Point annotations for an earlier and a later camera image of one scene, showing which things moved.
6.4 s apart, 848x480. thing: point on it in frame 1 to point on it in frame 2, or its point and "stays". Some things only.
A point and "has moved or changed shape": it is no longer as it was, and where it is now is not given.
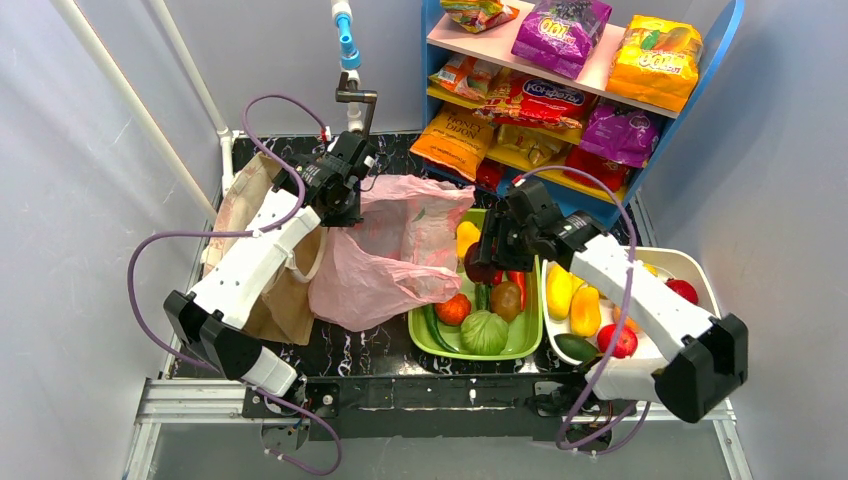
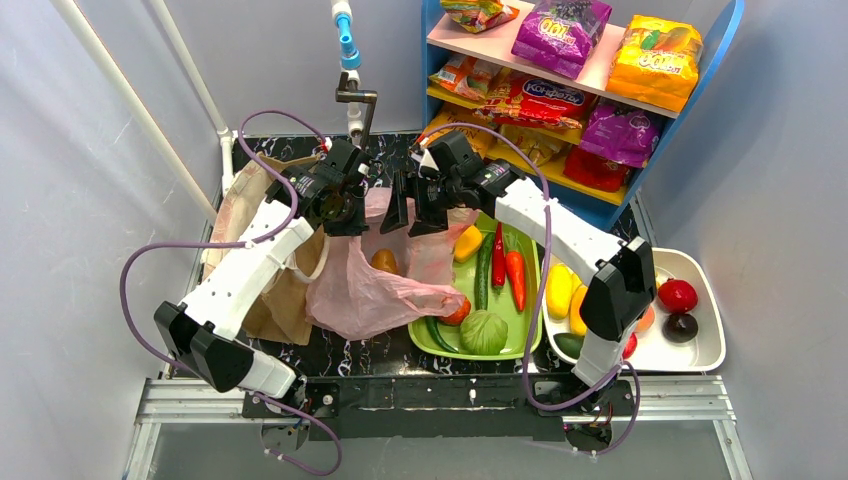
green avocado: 578,347 stays
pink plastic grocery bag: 400,256 has moved or changed shape
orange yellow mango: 585,311 stays
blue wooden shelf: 589,98 stays
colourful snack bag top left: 478,15 stays
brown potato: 506,300 to 384,259
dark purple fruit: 479,274 has moved or changed shape
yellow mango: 560,287 stays
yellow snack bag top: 656,63 stays
